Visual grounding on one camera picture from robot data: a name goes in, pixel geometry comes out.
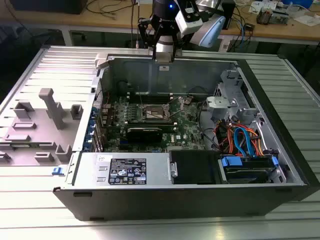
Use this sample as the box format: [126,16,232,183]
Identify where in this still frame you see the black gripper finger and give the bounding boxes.
[171,33,187,63]
[137,18,161,60]

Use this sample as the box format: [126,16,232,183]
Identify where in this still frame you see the CPU with silver top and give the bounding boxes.
[155,52,174,63]

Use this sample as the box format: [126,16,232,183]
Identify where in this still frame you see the beige corner stop block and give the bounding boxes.
[95,53,110,70]

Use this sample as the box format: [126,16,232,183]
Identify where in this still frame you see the small upright black box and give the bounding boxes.
[221,0,236,30]

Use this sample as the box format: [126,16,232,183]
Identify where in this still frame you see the wooden workbench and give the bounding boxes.
[0,0,320,48]

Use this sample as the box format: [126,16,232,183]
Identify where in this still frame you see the green motherboard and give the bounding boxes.
[98,93,216,154]

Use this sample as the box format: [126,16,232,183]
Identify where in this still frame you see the white printed card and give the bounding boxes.
[249,1,270,13]

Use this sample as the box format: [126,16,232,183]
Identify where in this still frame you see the copper wound electronic part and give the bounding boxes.
[257,6,276,26]

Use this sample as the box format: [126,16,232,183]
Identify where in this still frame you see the black graphics card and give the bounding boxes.
[126,127,163,144]

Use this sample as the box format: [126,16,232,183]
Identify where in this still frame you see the large black box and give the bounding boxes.
[12,0,88,15]

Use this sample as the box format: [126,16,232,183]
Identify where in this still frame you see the grey circuit device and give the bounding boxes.
[271,6,297,25]

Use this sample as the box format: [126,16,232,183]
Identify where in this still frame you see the grey plastic parts rack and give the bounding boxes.
[0,87,85,167]

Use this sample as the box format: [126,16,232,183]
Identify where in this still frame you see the black drive bay box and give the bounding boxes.
[169,149,221,185]

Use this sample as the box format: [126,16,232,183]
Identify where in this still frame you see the white paper sheets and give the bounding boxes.
[292,13,320,28]

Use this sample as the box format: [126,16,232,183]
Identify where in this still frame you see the hard disk in blue carrier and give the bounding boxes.
[218,154,280,185]

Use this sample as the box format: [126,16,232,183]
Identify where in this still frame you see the silver power supply unit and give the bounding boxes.
[72,152,173,186]

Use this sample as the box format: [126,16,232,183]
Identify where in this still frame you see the black open PC case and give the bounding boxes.
[51,53,320,222]

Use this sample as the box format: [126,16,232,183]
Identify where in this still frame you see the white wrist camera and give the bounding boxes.
[174,0,204,36]

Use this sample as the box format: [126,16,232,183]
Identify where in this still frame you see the blue hanging cable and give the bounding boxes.
[238,14,248,47]

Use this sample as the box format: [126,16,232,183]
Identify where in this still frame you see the blue data wire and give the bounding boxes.
[233,126,258,157]

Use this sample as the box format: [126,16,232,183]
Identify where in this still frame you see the orange power wire bundle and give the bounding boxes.
[214,121,265,156]

